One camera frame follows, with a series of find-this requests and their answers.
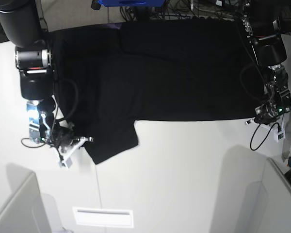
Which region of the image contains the white slotted table plate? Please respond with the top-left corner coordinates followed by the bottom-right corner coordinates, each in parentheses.
top-left (72, 207), bottom-right (134, 228)

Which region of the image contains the white partition panel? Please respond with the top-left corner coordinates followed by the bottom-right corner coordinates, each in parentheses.
top-left (0, 172), bottom-right (52, 233)
top-left (258, 158), bottom-right (291, 233)

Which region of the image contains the grey strap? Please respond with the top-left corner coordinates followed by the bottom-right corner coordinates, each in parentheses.
top-left (281, 97), bottom-right (291, 163)

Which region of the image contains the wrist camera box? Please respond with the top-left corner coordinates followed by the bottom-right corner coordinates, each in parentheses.
top-left (274, 128), bottom-right (286, 143)
top-left (58, 158), bottom-right (73, 169)

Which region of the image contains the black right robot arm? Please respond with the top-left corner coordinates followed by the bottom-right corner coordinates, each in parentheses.
top-left (0, 0), bottom-right (93, 169)

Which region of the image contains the white left partition panel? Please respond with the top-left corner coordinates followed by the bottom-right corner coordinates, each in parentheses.
top-left (0, 172), bottom-right (52, 233)

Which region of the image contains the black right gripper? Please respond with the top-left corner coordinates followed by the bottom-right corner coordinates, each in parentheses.
top-left (48, 125), bottom-right (94, 162)

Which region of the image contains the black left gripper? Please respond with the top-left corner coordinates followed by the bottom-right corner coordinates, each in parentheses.
top-left (244, 106), bottom-right (280, 131)

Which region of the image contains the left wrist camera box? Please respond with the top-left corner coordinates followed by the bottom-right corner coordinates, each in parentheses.
top-left (274, 128), bottom-right (286, 143)

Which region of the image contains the black T-shirt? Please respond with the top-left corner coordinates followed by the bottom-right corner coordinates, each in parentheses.
top-left (50, 19), bottom-right (264, 164)

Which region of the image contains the white right partition panel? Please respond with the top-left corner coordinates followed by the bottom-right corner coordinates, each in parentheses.
top-left (258, 158), bottom-right (291, 233)

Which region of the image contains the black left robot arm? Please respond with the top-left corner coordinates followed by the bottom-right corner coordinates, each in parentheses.
top-left (241, 0), bottom-right (291, 125)

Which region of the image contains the blue box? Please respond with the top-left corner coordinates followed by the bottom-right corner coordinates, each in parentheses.
top-left (97, 0), bottom-right (165, 7)

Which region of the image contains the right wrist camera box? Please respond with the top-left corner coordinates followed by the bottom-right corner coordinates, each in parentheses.
top-left (58, 158), bottom-right (73, 169)

